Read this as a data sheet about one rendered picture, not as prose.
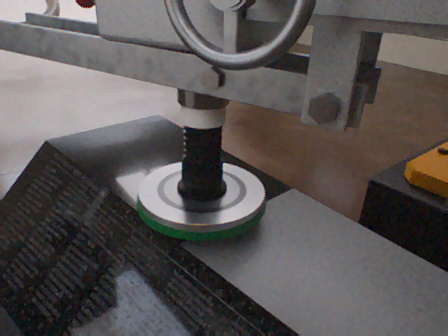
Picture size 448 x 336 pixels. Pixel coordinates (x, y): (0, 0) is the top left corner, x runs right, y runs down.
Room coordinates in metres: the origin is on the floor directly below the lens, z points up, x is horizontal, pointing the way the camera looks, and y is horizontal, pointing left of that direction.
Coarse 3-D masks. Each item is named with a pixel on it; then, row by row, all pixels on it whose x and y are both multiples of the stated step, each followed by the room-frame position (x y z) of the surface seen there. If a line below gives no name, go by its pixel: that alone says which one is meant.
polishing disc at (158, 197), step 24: (168, 168) 0.62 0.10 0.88; (240, 168) 0.63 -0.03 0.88; (144, 192) 0.53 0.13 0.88; (168, 192) 0.53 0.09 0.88; (240, 192) 0.54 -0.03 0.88; (264, 192) 0.55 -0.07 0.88; (168, 216) 0.46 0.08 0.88; (192, 216) 0.47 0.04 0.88; (216, 216) 0.47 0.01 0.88; (240, 216) 0.47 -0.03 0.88
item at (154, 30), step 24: (96, 0) 0.50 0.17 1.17; (120, 0) 0.48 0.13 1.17; (144, 0) 0.46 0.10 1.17; (192, 0) 0.43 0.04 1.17; (120, 24) 0.48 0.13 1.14; (144, 24) 0.46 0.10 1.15; (168, 24) 0.45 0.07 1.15; (216, 24) 0.42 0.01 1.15; (264, 24) 0.48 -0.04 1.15; (168, 48) 0.46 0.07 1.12
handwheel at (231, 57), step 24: (168, 0) 0.38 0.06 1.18; (216, 0) 0.35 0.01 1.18; (240, 0) 0.34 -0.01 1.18; (312, 0) 0.32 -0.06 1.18; (192, 24) 0.38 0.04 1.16; (240, 24) 0.36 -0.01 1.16; (288, 24) 0.33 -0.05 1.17; (192, 48) 0.37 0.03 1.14; (216, 48) 0.36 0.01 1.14; (240, 48) 0.36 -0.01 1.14; (264, 48) 0.34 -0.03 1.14; (288, 48) 0.33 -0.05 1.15
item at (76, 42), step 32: (0, 32) 0.67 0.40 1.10; (32, 32) 0.63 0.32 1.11; (64, 32) 0.59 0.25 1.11; (96, 32) 0.71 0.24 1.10; (96, 64) 0.57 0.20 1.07; (128, 64) 0.54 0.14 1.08; (160, 64) 0.51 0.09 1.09; (192, 64) 0.49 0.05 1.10; (288, 64) 0.55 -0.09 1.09; (224, 96) 0.47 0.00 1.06; (256, 96) 0.45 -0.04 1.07; (288, 96) 0.43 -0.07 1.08; (320, 96) 0.38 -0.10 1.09
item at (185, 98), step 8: (184, 96) 0.52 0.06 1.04; (192, 96) 0.51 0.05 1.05; (200, 96) 0.51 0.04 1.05; (208, 96) 0.51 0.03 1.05; (184, 104) 0.52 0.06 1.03; (192, 104) 0.51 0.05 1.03; (200, 104) 0.51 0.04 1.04; (208, 104) 0.51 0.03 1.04; (216, 104) 0.52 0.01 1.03; (224, 104) 0.53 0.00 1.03
